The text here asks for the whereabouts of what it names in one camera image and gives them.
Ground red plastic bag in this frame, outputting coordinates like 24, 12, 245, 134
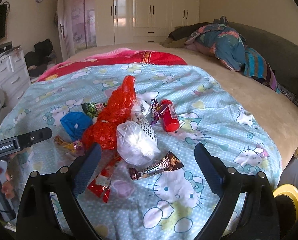
81, 75, 136, 150

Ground blue plastic bag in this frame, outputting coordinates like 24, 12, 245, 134
60, 112, 93, 141

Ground yellow rim trash bin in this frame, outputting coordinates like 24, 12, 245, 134
273, 184, 298, 221

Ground left hand painted nails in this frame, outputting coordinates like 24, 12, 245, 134
0, 159, 15, 199

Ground orange purple candy wrapper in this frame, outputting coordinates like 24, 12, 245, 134
54, 135, 84, 157

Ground red snack wrapper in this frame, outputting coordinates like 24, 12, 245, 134
87, 152, 122, 203

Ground brown chocolate bar wrapper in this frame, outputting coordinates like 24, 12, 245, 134
128, 152, 184, 180

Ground clear white plastic bag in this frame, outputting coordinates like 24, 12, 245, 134
116, 121, 161, 167

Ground green snack wrapper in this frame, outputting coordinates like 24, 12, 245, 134
81, 102, 107, 119

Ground blue hello kitty blanket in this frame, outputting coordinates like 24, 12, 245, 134
0, 64, 282, 239

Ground red plastic bottle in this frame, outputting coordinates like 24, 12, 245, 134
161, 99, 180, 132

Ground white drawer dresser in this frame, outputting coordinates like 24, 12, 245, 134
0, 46, 31, 108

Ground beige bed mattress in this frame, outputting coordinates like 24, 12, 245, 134
69, 43, 298, 167

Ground black clothes pile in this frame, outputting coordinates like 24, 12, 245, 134
24, 38, 56, 78

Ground red pink blanket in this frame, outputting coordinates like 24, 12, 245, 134
37, 48, 186, 82

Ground striped blue pillow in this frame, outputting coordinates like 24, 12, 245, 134
243, 47, 280, 93

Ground grey bed headboard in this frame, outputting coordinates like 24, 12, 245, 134
229, 22, 298, 99

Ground blue floral quilt pile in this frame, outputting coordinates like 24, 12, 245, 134
185, 16, 246, 72

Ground olive brown clothes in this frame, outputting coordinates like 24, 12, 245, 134
159, 22, 210, 48

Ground pink hello kitty door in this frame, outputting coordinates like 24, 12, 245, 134
56, 0, 96, 61

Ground cream glossy wardrobe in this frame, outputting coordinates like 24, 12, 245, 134
95, 0, 200, 47

